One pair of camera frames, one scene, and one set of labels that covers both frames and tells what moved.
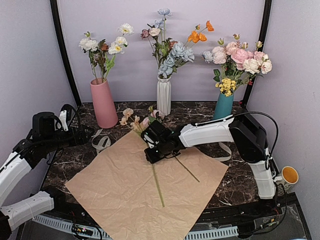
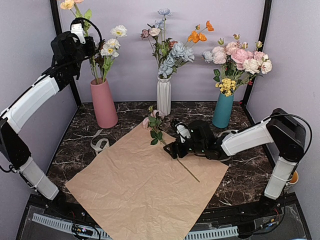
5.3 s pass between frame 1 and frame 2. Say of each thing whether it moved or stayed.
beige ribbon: stayed
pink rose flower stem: stayed
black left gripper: moved
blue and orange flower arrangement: stayed
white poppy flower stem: moved
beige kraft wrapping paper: stayed
